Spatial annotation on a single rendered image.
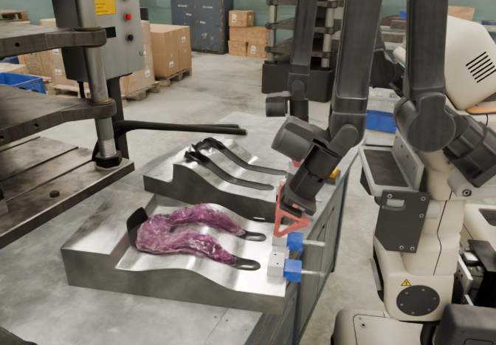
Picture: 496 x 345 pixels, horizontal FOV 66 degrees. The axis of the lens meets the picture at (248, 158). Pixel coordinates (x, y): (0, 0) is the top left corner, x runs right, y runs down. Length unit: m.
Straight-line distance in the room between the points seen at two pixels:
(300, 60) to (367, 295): 1.40
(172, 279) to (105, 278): 0.16
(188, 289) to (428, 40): 0.67
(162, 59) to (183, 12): 2.88
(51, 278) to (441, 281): 0.94
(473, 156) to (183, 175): 0.79
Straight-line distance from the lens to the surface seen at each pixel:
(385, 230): 0.94
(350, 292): 2.16
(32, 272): 1.11
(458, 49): 0.84
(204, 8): 8.11
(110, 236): 0.96
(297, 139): 0.70
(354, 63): 0.67
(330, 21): 4.94
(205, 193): 1.19
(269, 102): 1.15
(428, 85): 0.69
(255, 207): 1.12
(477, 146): 0.75
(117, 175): 1.55
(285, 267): 0.90
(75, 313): 0.96
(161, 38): 5.59
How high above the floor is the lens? 1.46
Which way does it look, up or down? 26 degrees down
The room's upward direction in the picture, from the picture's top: 1 degrees clockwise
